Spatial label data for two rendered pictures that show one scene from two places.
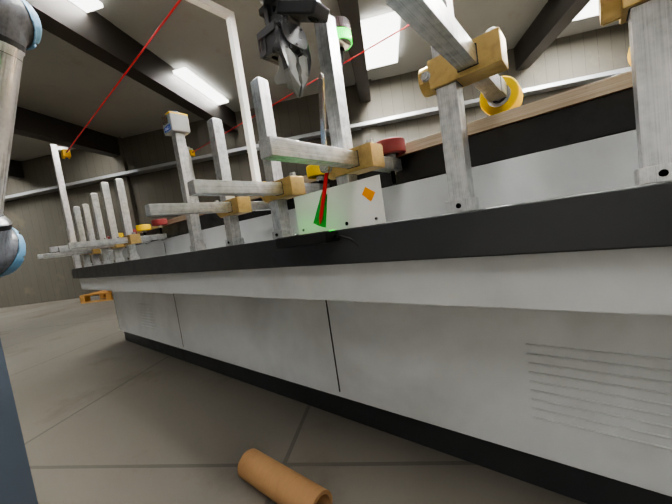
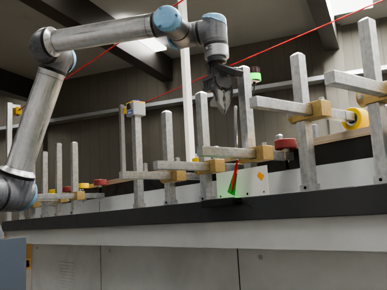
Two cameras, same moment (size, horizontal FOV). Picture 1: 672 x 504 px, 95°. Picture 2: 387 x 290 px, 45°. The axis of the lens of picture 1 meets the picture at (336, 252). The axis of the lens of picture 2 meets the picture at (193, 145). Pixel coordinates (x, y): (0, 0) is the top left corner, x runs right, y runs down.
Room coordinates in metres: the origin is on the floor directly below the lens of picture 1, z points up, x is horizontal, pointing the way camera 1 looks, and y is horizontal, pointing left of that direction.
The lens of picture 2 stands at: (-0.92, -0.18, 0.64)
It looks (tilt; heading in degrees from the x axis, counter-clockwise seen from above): 9 degrees up; 12
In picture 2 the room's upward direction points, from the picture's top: 3 degrees counter-clockwise
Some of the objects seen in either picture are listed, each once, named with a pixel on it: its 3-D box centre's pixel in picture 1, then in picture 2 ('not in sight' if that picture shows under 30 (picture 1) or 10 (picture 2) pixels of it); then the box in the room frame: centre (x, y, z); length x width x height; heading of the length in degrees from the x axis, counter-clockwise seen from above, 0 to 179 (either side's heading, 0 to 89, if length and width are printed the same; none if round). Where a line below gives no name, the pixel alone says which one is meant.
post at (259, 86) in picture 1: (272, 165); (204, 149); (0.88, 0.14, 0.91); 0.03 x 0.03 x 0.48; 50
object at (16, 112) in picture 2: (71, 207); (13, 160); (2.56, 2.08, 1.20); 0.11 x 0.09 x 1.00; 140
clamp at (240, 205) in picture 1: (232, 207); (172, 176); (1.03, 0.32, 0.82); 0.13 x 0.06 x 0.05; 50
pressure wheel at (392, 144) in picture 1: (391, 162); (285, 153); (0.81, -0.18, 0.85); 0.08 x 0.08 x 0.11
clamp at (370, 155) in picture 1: (353, 162); (254, 155); (0.71, -0.07, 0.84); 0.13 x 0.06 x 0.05; 50
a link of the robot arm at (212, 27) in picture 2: not in sight; (213, 31); (0.70, 0.04, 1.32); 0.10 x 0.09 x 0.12; 83
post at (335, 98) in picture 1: (339, 124); (247, 130); (0.72, -0.05, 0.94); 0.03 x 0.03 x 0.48; 50
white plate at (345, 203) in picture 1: (334, 208); (241, 183); (0.72, -0.01, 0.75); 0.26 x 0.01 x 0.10; 50
